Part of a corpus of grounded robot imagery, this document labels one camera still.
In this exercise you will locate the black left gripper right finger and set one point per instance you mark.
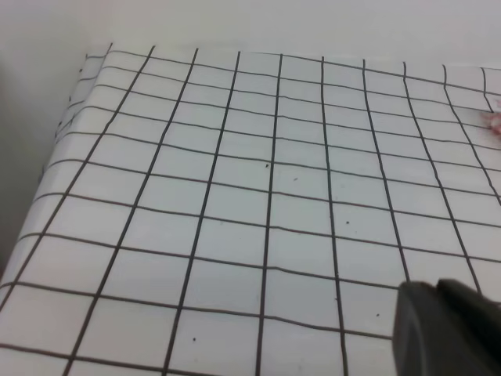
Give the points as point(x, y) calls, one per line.
point(479, 318)

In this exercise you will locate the pink wavy striped towel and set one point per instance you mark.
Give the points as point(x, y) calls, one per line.
point(493, 119)

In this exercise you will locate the white black-grid tablecloth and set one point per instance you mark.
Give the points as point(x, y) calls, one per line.
point(239, 213)

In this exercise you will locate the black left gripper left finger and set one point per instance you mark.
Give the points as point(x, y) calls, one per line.
point(426, 340)

